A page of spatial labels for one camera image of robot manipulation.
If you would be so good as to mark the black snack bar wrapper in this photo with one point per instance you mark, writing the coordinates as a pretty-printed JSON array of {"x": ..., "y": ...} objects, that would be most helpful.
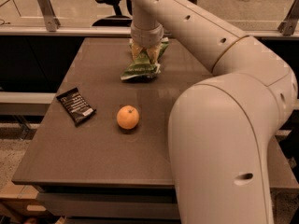
[{"x": 76, "y": 106}]

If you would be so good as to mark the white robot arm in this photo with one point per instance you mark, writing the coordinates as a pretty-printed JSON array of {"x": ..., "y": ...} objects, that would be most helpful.
[{"x": 220, "y": 128}]

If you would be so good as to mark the right metal bracket post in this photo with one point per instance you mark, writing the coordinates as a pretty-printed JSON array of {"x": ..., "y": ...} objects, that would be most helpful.
[{"x": 288, "y": 25}]

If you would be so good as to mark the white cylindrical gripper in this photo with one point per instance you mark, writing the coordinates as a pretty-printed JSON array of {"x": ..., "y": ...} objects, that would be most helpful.
[{"x": 146, "y": 36}]

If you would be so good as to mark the black office chair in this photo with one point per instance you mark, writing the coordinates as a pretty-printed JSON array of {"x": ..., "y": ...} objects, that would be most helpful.
[{"x": 118, "y": 19}]

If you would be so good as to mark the cardboard box under table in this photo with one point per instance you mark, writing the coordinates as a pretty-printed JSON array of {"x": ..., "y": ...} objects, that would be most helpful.
[{"x": 20, "y": 204}]

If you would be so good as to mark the metal bracket post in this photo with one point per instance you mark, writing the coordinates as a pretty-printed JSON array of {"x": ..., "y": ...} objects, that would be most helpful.
[
  {"x": 288, "y": 25},
  {"x": 52, "y": 23}
]

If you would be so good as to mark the orange fruit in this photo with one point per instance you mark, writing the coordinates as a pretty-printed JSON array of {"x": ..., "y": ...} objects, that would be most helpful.
[{"x": 127, "y": 117}]

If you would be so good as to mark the left metal bracket post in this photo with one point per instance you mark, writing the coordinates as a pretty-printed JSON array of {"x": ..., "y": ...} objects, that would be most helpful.
[{"x": 52, "y": 23}]

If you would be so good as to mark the green jalapeno chip bag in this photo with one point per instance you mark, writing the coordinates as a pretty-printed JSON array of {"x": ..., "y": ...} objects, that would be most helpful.
[{"x": 142, "y": 68}]

